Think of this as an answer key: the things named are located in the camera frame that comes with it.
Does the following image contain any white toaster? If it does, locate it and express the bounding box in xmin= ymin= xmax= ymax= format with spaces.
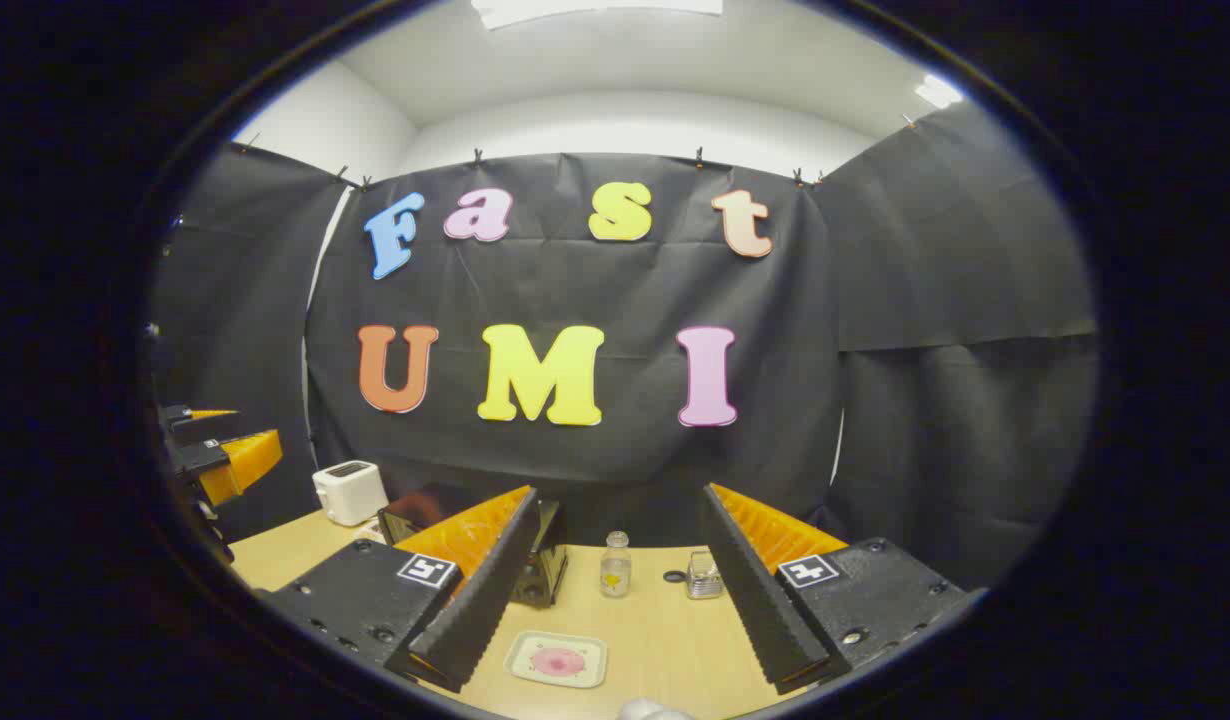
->
xmin=312 ymin=460 xmax=389 ymax=528

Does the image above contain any metal wire holder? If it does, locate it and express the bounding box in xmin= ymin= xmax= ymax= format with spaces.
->
xmin=686 ymin=550 xmax=724 ymax=600

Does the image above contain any black electric oven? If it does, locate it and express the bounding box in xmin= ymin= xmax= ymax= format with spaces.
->
xmin=378 ymin=483 xmax=568 ymax=609

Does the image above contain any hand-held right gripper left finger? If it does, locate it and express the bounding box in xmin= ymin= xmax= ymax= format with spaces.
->
xmin=258 ymin=486 xmax=542 ymax=694

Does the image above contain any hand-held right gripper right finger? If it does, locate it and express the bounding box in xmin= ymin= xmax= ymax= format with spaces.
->
xmin=701 ymin=483 xmax=968 ymax=696

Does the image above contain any clear glass bottle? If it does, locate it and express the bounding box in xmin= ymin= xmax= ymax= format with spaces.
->
xmin=600 ymin=531 xmax=633 ymax=599

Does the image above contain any white square dish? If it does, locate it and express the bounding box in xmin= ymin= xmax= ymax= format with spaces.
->
xmin=504 ymin=631 xmax=609 ymax=690

